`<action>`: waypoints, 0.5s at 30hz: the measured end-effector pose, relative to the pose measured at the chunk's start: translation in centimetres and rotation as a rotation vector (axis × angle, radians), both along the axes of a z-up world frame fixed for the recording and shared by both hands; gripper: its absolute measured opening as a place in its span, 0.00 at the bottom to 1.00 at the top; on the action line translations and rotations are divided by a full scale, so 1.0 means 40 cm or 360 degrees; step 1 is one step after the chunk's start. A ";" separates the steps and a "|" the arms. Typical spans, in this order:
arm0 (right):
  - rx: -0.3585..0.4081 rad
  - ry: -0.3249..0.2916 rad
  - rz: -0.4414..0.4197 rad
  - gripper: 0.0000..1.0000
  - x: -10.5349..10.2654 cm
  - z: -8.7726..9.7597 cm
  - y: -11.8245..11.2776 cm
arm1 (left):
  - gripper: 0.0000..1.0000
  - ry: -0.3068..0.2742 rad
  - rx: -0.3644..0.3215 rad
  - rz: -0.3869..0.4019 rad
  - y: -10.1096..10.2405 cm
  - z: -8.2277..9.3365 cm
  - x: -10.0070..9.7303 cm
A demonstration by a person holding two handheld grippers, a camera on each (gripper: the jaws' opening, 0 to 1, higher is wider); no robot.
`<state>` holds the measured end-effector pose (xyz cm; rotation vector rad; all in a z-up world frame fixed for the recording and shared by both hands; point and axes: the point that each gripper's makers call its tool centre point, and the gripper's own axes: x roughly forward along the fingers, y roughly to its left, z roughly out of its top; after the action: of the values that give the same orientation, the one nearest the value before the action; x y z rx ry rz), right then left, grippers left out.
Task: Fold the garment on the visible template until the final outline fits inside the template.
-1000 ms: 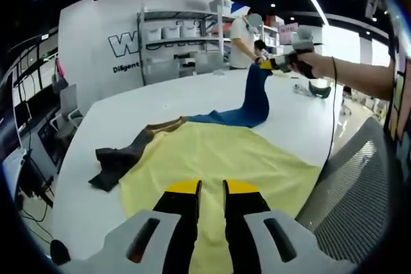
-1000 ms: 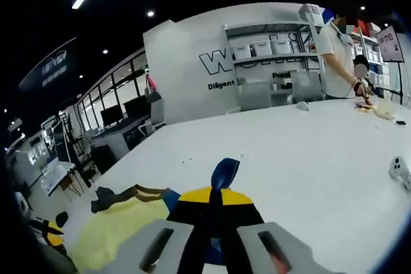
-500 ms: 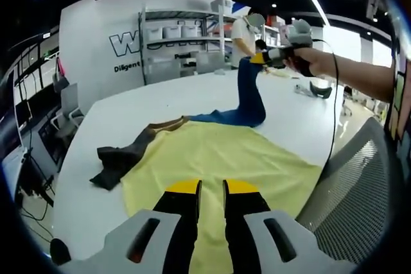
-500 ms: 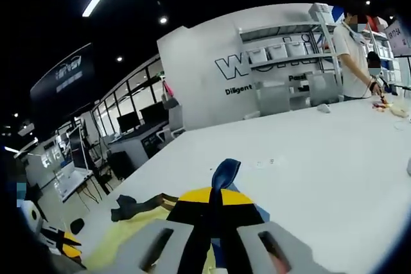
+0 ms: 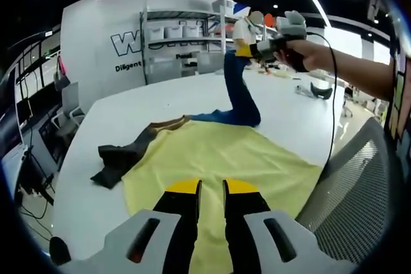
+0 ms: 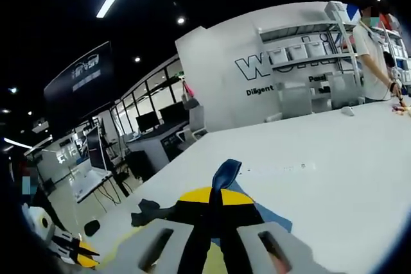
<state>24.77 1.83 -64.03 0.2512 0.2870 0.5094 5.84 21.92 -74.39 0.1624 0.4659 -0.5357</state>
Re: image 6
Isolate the dark office desk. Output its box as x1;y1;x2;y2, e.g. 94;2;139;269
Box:
127;121;190;173

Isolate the pile of beige items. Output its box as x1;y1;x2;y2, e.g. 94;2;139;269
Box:
390;102;411;118

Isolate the yellow blue black garment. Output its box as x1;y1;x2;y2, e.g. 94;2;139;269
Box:
96;158;293;274

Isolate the dark hanging banner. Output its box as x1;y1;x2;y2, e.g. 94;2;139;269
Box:
43;41;114;117

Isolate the black oval pad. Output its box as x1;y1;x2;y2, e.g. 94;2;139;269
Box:
83;220;101;237

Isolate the black monitor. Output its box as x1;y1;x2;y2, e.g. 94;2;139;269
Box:
135;110;161;132
159;102;184;124

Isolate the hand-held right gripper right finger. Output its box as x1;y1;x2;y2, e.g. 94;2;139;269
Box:
220;189;314;274

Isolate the white storage bin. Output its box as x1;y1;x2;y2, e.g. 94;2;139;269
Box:
305;41;326;58
288;44;308;62
271;47;290;65

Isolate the grey metal shelving rack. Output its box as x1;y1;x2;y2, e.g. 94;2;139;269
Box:
258;19;363;97

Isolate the grey hanging bag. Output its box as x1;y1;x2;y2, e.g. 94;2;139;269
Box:
181;80;200;110

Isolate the grey office chair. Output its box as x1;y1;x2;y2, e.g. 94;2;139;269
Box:
178;105;209;146

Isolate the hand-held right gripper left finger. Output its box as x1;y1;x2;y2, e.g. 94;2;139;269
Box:
105;186;214;274

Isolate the white shelf unit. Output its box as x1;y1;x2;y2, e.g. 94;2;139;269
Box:
381;26;411;86

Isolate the white box on rack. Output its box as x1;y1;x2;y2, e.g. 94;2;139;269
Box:
324;0;349;20

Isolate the grey chair backrest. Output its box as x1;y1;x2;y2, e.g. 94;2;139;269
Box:
277;86;314;119
327;73;358;110

